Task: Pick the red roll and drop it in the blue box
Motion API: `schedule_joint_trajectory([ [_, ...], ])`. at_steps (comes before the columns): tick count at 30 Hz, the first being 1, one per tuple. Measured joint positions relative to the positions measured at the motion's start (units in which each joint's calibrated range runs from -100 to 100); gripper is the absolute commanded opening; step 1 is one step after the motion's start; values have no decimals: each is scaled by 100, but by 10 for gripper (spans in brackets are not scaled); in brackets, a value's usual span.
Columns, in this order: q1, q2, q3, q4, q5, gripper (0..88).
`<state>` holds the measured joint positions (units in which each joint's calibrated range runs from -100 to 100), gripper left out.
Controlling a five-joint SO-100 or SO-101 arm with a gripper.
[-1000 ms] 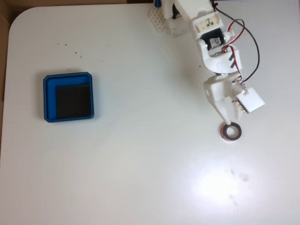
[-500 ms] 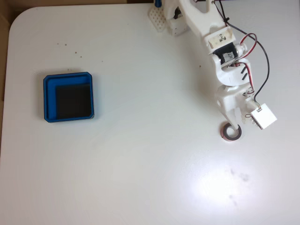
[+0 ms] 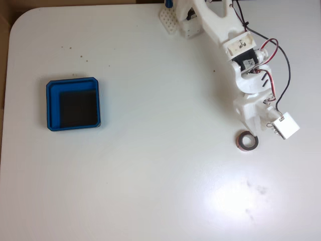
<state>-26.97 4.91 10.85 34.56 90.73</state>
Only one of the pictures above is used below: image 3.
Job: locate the red tape roll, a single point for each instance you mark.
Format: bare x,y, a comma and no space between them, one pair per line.
240,144

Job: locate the blue square box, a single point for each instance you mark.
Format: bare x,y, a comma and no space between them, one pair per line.
54,105

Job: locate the white perforated base plate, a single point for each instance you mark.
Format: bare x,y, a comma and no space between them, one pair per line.
168,21

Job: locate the blue clamp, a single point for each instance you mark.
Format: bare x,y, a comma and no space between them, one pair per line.
168,3

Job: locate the white camera box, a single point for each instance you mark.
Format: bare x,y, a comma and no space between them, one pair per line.
286,126

